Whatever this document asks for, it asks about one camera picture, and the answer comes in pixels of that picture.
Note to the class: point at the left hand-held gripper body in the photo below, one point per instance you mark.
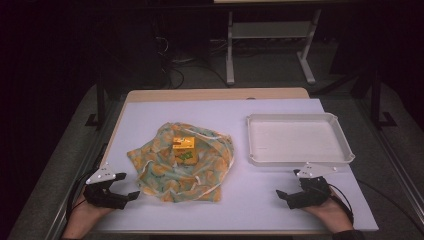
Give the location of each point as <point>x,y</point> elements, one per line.
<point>101,198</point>

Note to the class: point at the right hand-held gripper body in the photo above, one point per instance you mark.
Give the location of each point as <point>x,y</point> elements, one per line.
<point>311,193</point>

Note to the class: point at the person's left hand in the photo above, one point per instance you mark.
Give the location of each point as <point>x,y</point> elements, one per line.
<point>81,216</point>

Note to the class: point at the person's right hand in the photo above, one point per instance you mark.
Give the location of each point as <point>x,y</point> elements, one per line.
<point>335,215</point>

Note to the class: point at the white plastic tray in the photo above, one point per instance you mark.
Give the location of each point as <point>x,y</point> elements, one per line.
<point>296,140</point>

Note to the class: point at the orange patterned mesh bag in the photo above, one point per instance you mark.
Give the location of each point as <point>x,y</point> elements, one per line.
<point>156,170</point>

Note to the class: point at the white table mat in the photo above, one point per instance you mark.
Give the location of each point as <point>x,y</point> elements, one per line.
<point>240,210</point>

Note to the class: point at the person's dark sleeve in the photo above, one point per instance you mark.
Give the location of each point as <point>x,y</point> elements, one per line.
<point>348,235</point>

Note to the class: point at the yellow box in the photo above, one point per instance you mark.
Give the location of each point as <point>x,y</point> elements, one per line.
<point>184,144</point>

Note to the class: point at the black metal stand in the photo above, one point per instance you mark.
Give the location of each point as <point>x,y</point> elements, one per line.
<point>375,100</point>
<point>100,106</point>

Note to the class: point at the white metal stand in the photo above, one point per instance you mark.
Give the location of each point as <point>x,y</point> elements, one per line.
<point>230,60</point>

